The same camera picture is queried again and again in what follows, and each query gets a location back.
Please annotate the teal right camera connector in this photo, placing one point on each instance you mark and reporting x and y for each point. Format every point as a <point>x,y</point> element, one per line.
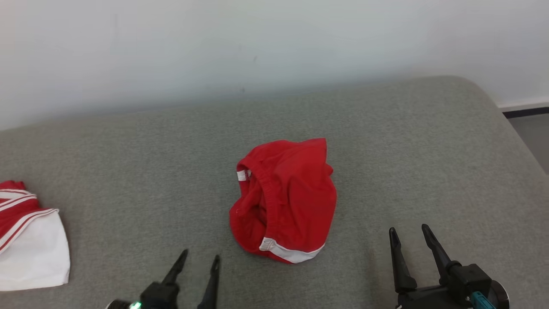
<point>482,301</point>

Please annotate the grey fabric sofa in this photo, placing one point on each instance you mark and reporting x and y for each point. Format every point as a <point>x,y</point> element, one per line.
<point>128,171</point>

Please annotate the red shorts with white stripes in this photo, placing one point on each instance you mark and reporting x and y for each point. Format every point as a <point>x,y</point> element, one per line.
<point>291,193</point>

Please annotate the red Bulls 23 jersey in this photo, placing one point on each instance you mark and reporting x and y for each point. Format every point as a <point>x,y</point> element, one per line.
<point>30,253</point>

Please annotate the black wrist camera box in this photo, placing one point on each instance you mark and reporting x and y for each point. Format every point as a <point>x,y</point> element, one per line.
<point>158,296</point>
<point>469,279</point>

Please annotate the black skirting strip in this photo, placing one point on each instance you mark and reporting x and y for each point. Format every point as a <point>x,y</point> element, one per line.
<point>527,112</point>

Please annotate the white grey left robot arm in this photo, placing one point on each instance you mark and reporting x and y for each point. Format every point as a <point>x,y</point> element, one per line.
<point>122,305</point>

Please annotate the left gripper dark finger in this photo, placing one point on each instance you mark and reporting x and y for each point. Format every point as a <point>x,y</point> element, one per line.
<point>176,268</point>
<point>212,287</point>

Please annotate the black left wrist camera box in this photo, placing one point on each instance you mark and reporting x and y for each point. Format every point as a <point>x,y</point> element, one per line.
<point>158,296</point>

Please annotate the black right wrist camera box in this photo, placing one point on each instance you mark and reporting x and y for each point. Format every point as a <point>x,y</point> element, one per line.
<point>469,279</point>

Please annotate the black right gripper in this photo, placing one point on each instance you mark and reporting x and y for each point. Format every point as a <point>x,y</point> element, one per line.
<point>424,299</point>

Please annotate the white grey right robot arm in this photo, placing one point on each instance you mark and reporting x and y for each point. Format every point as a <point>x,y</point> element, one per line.
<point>502,296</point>

